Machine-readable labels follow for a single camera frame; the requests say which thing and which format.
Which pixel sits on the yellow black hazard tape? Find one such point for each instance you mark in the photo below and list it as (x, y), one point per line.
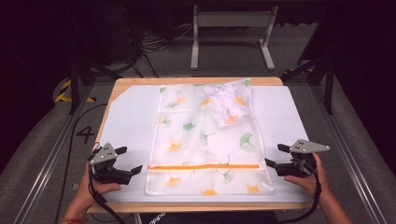
(63, 93)

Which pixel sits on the aluminium rail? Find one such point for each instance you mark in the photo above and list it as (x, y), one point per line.
(49, 161)
(348, 149)

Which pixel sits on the white garment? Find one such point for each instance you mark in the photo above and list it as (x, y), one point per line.
(225, 104)

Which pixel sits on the person's dark clothing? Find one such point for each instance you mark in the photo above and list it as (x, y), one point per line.
(205, 218)

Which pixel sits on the white table mat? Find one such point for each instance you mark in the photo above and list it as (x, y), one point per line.
(130, 124)

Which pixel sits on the grey metal stand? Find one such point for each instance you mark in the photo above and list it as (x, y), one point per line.
(233, 20)

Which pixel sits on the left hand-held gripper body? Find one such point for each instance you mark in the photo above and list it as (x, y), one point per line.
(104, 155)

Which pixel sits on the black metal stand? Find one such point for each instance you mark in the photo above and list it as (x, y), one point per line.
(74, 84)
(327, 84)

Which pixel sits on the leaf print mesh laundry bag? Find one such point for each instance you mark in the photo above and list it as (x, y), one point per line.
(193, 146)

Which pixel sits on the person's right hand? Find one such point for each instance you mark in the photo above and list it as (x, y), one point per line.
(313, 183)

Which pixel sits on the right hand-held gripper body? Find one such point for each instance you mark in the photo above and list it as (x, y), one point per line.
(306, 146)

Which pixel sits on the person's left hand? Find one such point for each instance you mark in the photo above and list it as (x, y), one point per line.
(88, 193)

